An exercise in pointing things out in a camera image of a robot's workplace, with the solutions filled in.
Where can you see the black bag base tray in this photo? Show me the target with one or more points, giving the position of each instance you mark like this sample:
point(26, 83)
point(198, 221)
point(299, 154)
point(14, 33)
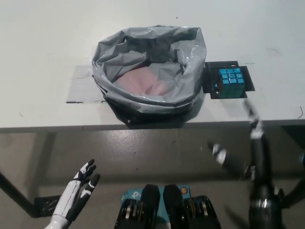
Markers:
point(143, 119)

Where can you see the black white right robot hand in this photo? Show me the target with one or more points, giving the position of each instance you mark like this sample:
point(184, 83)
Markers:
point(259, 167)

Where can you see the black ribbed robot body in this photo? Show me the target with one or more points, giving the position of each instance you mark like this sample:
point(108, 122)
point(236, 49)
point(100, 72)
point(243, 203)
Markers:
point(150, 202)

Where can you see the grey plastic-lined bin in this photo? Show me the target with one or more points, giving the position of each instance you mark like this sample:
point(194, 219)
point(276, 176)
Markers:
point(190, 71)

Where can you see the rubik's cube blue orange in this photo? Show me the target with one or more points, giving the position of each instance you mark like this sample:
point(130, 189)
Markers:
point(230, 82)

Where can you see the teal tp-link box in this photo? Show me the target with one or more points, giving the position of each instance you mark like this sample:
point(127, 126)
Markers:
point(133, 193)

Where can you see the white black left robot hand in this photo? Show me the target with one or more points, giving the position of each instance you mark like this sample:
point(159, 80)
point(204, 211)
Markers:
point(71, 193)

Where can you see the black square cube holder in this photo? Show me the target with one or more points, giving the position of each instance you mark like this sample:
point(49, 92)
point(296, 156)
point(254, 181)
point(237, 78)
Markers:
point(249, 81)

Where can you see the black table leg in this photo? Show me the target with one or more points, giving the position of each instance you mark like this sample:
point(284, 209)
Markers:
point(295, 193)

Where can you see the clear tape sheet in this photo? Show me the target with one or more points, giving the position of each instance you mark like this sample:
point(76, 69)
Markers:
point(81, 86)

